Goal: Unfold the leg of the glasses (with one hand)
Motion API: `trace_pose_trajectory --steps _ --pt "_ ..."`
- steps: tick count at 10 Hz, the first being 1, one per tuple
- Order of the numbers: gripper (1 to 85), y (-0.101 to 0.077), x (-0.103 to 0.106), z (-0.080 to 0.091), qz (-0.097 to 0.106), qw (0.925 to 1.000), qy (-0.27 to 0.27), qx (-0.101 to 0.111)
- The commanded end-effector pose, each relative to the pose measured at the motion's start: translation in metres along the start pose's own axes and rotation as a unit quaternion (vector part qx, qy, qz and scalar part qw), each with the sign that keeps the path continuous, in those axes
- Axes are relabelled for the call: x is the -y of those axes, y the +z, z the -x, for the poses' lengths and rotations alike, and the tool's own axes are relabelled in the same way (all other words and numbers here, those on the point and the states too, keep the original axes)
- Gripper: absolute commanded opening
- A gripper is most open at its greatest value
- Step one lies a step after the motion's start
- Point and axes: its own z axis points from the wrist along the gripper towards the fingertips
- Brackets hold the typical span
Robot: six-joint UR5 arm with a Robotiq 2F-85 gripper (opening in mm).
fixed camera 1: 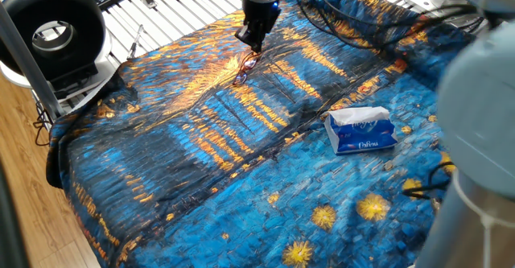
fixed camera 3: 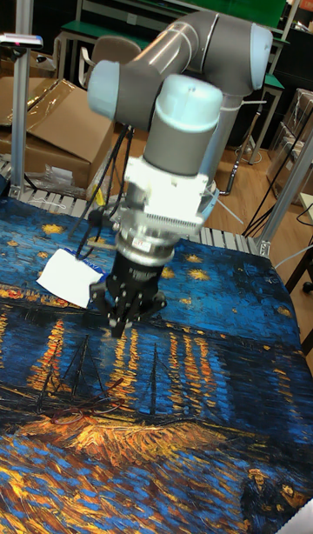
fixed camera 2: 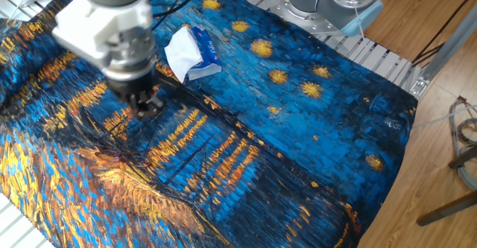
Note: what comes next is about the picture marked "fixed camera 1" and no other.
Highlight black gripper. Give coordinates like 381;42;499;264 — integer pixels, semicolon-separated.
234;0;282;55

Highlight thin red-framed glasses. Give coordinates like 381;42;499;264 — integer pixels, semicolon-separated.
232;50;263;87

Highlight starry night painted tablecloth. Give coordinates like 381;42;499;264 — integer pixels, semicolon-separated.
46;0;480;268

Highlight blue white tissue pack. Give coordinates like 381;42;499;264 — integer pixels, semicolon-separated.
323;105;399;156

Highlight black round ring fan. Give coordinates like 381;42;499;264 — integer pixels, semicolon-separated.
0;0;117;104

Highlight grey aluminium post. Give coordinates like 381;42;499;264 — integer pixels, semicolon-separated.
0;2;65;120

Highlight tangled black cable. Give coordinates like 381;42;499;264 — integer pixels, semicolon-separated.
31;98;56;147

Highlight dark blurry frame edge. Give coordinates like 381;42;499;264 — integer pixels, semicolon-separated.
0;159;29;268

